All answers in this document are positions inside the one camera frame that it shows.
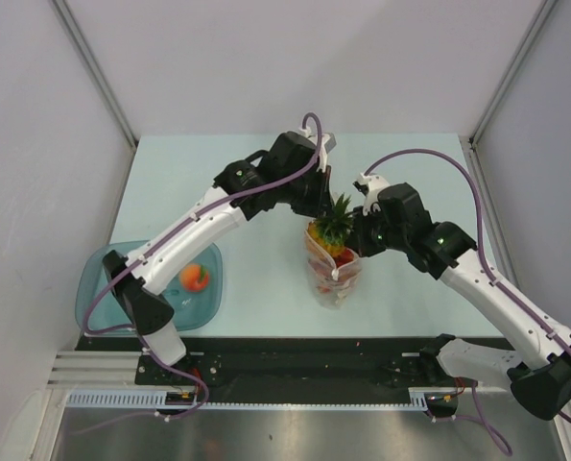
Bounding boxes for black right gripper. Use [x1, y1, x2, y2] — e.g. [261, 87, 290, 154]
[345, 202, 408, 258]

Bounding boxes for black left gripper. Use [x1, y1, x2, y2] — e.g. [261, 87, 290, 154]
[278, 164, 335, 218]

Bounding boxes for fake pineapple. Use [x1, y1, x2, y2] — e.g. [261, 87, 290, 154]
[307, 194, 354, 260]

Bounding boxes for clear dotted zip top bag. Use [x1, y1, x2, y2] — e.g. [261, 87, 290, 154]
[304, 224, 362, 309]

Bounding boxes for fake peach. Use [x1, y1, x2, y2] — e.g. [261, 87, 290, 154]
[178, 263, 210, 293]

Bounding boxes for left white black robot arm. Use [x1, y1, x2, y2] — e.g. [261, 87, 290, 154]
[103, 129, 336, 384]

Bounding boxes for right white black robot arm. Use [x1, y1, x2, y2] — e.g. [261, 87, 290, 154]
[348, 176, 571, 421]

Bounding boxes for fake red grapes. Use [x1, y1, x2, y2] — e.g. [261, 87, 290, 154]
[313, 249, 358, 294]

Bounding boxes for teal plastic container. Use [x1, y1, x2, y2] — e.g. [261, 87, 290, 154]
[75, 240, 223, 332]

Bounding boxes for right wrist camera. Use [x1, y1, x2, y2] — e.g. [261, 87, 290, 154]
[353, 173, 390, 216]

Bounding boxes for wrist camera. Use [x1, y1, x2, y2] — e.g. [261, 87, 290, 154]
[297, 128, 337, 154]
[353, 173, 390, 216]

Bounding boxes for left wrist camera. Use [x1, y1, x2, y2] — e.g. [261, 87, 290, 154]
[297, 128, 337, 154]

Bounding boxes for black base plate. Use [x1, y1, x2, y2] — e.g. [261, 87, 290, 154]
[76, 335, 479, 407]

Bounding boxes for white slotted cable duct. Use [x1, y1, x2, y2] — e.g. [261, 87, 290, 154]
[65, 387, 433, 412]

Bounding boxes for right aluminium frame post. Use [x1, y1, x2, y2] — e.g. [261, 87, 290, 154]
[469, 0, 562, 145]

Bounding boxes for aluminium frame post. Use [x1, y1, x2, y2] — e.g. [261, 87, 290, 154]
[469, 0, 562, 145]
[49, 0, 139, 148]

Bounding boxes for left aluminium frame post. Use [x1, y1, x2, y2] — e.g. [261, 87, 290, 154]
[49, 0, 139, 148]

